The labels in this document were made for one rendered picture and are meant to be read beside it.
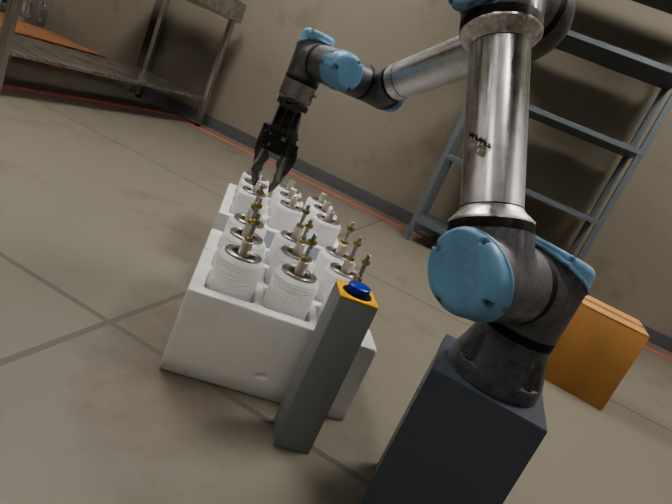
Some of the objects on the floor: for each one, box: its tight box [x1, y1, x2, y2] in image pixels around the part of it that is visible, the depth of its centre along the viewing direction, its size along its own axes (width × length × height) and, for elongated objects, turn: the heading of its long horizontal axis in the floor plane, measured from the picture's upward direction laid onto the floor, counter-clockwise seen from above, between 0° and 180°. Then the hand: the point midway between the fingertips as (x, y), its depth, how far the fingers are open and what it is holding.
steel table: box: [0, 0, 247, 127], centre depth 302 cm, size 64×168×90 cm, turn 108°
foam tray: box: [160, 229, 377, 421], centre depth 122 cm, size 39×39×18 cm
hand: (264, 183), depth 124 cm, fingers open, 3 cm apart
